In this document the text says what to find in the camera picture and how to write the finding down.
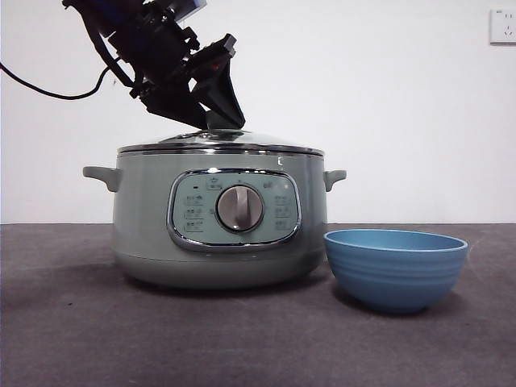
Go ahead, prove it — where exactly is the glass lid with green knob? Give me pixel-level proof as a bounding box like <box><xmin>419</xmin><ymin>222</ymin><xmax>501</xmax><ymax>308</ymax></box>
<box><xmin>117</xmin><ymin>111</ymin><xmax>325</xmax><ymax>156</ymax></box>

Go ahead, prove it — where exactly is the pale green electric steamer pot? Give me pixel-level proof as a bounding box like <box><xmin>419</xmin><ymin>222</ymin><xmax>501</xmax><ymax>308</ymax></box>
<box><xmin>82</xmin><ymin>152</ymin><xmax>347</xmax><ymax>290</ymax></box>

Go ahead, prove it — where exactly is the blue ribbed bowl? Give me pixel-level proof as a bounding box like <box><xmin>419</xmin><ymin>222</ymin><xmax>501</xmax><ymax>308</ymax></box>
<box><xmin>323</xmin><ymin>228</ymin><xmax>470</xmax><ymax>315</ymax></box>

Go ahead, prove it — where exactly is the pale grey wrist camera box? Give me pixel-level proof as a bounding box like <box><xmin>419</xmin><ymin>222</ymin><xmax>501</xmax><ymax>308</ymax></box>
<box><xmin>171</xmin><ymin>0</ymin><xmax>208</xmax><ymax>23</ymax></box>

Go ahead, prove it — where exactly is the black cable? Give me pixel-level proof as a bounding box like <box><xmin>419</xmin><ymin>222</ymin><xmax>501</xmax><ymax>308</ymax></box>
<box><xmin>0</xmin><ymin>60</ymin><xmax>118</xmax><ymax>101</ymax></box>

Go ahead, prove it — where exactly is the white wall socket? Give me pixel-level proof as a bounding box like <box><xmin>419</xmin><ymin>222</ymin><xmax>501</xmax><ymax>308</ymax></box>
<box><xmin>489</xmin><ymin>8</ymin><xmax>516</xmax><ymax>46</ymax></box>

